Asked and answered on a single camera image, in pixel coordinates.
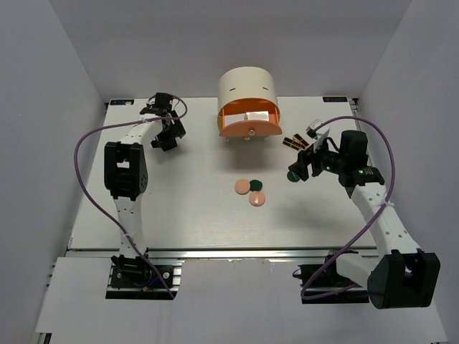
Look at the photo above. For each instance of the peach powder puff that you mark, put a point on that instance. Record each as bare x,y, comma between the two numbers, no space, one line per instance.
242,186

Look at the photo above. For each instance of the dark green powder puff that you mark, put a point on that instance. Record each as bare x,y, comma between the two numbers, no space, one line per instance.
255,185

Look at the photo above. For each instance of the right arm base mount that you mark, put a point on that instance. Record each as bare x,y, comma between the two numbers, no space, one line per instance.
328,288

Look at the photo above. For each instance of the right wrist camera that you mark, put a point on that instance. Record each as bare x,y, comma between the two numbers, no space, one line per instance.
319,132

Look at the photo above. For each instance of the orange top drawer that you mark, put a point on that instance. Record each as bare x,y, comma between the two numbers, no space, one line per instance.
251,128

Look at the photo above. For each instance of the green round compact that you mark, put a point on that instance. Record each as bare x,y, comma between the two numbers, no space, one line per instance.
292,177

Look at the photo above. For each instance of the yellow middle drawer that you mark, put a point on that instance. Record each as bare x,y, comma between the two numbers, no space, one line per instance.
220,123

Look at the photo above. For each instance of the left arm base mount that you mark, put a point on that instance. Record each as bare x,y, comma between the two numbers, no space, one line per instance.
134,279

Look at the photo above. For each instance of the pink square compact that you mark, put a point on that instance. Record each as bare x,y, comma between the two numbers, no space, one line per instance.
257,115

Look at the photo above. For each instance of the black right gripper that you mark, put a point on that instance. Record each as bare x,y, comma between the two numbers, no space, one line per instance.
311,155

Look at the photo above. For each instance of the black square compact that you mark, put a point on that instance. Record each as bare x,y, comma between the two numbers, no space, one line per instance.
167,145

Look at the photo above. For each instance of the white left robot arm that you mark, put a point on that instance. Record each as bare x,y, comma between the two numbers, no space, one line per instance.
125,167

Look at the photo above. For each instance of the white square compact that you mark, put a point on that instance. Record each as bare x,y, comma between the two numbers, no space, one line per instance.
235,118

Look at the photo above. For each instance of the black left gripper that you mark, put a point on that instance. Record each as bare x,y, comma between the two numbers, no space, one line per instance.
176,130

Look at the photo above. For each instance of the black gold lipstick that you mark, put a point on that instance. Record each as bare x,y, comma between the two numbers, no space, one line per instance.
292,144
297,138

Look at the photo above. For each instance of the grey bottom drawer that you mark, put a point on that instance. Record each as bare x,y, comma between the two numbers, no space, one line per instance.
246,139

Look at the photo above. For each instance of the cream round drawer organizer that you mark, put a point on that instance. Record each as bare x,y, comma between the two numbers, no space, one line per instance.
246,82

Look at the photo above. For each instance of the left blue table label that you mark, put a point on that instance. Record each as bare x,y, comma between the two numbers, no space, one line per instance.
119,102

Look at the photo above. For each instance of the peach puff with ribbon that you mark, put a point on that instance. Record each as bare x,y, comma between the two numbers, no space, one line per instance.
257,198

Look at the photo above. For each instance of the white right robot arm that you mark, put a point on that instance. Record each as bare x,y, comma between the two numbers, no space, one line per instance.
404,276

